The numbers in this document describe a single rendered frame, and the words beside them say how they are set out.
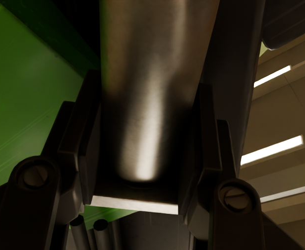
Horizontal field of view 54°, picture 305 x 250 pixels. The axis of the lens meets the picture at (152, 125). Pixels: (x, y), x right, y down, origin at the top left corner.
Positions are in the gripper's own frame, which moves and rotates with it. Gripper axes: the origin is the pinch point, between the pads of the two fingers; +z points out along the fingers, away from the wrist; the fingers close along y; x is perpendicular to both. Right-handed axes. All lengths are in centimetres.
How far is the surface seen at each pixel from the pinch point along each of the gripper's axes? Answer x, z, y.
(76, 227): -10.7, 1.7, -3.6
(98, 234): -10.6, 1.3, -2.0
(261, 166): -414, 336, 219
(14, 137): -3.9, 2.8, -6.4
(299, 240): -352, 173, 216
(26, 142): -4.2, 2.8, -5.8
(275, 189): -228, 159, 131
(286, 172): -222, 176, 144
